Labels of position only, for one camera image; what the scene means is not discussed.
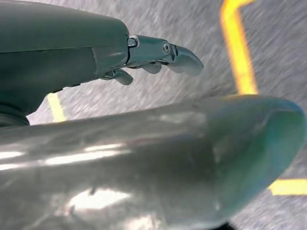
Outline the silver robot leg shell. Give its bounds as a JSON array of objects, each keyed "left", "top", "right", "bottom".
[{"left": 0, "top": 94, "right": 307, "bottom": 230}]

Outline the yellow floor tape square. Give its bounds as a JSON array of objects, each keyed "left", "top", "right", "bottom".
[{"left": 46, "top": 0, "right": 307, "bottom": 197}]

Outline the black robot foot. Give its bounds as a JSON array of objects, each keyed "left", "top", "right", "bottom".
[{"left": 211, "top": 222, "right": 237, "bottom": 230}]

